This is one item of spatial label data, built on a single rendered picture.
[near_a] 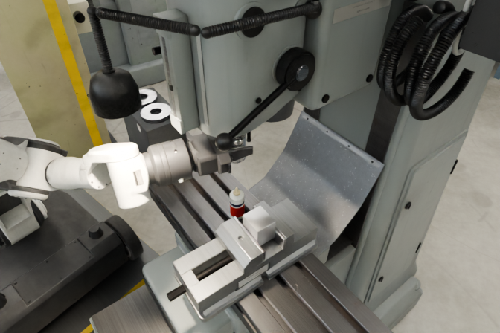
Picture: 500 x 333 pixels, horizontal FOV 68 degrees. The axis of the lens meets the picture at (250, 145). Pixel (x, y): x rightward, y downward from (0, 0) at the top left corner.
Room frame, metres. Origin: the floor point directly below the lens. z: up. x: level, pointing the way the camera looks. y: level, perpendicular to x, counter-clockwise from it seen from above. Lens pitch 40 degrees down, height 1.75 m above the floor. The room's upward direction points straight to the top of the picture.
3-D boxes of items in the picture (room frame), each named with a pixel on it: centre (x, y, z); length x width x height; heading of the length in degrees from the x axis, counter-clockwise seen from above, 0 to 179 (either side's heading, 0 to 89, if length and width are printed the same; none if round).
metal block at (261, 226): (0.55, -0.02, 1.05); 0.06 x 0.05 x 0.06; 35
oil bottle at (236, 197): (0.68, 0.04, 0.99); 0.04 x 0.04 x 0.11
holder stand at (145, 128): (0.94, 0.31, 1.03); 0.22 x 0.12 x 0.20; 36
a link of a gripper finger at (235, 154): (0.59, 0.02, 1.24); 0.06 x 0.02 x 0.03; 113
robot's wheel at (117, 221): (0.92, 0.52, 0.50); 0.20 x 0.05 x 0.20; 50
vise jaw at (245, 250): (0.52, 0.02, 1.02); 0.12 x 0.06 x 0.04; 35
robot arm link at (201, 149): (0.58, 0.12, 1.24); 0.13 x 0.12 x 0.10; 23
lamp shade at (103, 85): (0.48, 0.21, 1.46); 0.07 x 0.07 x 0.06
